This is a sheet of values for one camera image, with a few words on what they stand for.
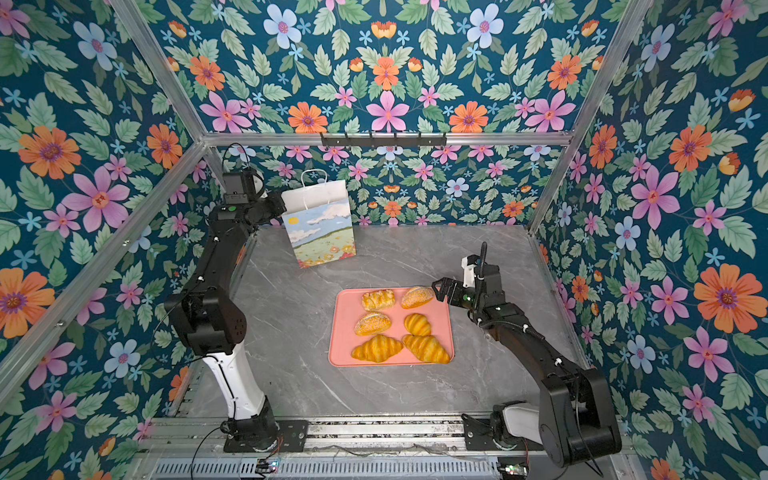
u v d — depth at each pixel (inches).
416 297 37.4
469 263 31.0
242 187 26.4
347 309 37.7
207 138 36.4
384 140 36.7
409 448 28.5
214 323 20.5
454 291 29.6
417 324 34.9
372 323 34.8
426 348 33.1
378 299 37.3
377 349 33.0
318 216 36.3
